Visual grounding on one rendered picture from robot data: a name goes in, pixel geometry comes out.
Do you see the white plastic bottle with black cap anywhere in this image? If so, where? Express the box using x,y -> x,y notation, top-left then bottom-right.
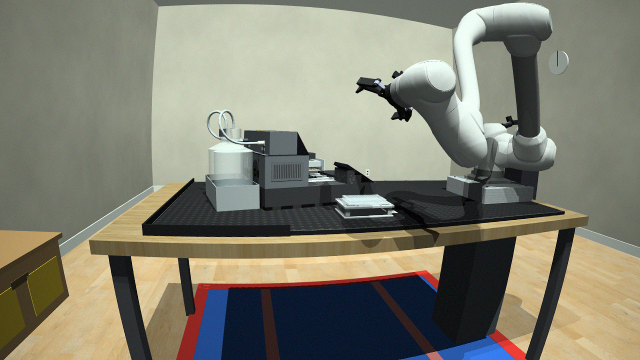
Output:
208,129 -> 227,180

